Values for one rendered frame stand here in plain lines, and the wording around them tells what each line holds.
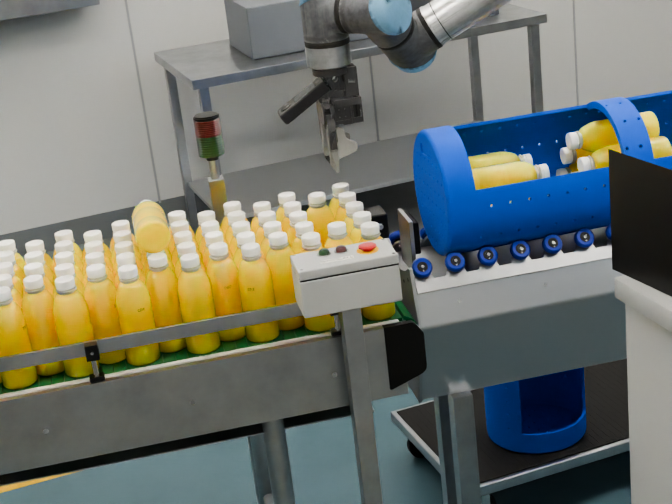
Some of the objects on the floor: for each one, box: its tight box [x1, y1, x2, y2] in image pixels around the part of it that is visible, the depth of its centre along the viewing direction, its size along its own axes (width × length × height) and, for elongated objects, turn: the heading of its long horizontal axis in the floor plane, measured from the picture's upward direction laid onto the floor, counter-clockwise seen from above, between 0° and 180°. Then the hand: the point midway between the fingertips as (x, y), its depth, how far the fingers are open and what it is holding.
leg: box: [434, 395, 457, 504], centre depth 313 cm, size 6×6×63 cm
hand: (330, 163), depth 258 cm, fingers open, 6 cm apart
